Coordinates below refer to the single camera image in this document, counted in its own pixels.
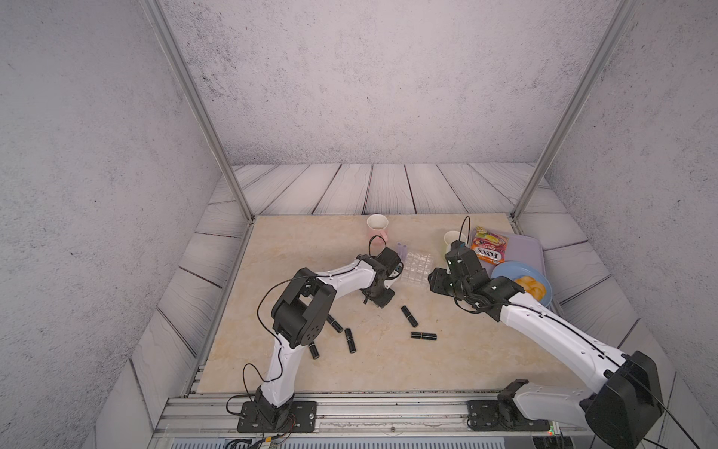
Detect lilac lip balm tube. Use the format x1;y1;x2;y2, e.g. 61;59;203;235
396;243;409;263

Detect black lipstick tube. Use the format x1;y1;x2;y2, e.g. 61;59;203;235
309;342;320;360
326;314;344;333
344;329;356;354
401;306;419;327

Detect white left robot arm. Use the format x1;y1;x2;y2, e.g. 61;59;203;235
254;248;403;420

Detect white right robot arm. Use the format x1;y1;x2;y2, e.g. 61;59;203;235
427;241;666;448

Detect clear acrylic lipstick organizer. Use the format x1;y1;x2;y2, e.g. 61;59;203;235
398;251;435;284

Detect pink ceramic mug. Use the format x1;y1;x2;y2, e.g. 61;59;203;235
366;214;389;245

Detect Fox's fruits candy bag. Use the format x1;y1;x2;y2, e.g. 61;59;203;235
470;226;508;266

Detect light green ceramic mug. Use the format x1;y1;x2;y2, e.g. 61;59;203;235
443;230;467;253

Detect light blue plate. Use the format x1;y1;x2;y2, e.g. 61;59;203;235
491;261;553;307

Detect lilac plastic tray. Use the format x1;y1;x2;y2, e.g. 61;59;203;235
481;234;553;307

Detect yellow braided bread bun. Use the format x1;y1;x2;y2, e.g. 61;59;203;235
515;276;547;301

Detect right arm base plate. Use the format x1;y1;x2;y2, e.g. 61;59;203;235
467;400;552;432

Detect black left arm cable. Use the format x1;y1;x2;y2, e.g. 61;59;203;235
225;234;394;419

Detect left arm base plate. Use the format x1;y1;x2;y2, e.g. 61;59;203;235
237;400;318;434

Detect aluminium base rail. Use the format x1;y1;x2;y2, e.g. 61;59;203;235
150;392;604;448

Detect left aluminium frame post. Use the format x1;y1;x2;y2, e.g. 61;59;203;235
141;0;255;223

